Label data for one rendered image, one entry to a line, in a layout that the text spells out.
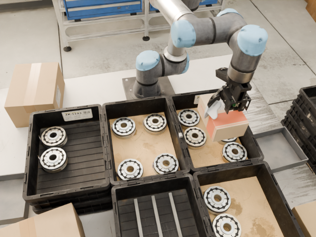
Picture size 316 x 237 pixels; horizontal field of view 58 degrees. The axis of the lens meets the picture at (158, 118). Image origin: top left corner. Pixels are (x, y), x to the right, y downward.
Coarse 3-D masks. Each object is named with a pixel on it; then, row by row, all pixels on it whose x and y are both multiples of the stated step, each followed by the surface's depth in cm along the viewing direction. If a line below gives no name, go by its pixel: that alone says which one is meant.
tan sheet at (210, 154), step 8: (200, 120) 134; (200, 128) 131; (208, 136) 129; (208, 144) 126; (216, 144) 126; (192, 152) 123; (200, 152) 123; (208, 152) 123; (216, 152) 124; (192, 160) 121; (200, 160) 121; (208, 160) 121; (216, 160) 121
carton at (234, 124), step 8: (200, 96) 104; (208, 96) 104; (200, 104) 106; (224, 104) 102; (200, 112) 107; (224, 112) 100; (232, 112) 100; (240, 112) 100; (208, 120) 101; (216, 120) 98; (224, 120) 98; (232, 120) 98; (240, 120) 98; (208, 128) 102; (216, 128) 95; (224, 128) 96; (232, 128) 97; (240, 128) 99; (216, 136) 99; (224, 136) 100; (232, 136) 102
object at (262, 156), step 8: (176, 96) 130; (176, 112) 124; (176, 120) 121; (248, 128) 120; (184, 144) 114; (256, 144) 115; (240, 160) 110; (256, 160) 110; (192, 168) 107; (200, 168) 107; (208, 168) 107
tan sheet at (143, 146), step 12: (144, 132) 129; (168, 132) 129; (120, 144) 124; (132, 144) 125; (144, 144) 125; (156, 144) 125; (168, 144) 125; (120, 156) 121; (132, 156) 121; (144, 156) 121; (156, 156) 121; (144, 168) 118
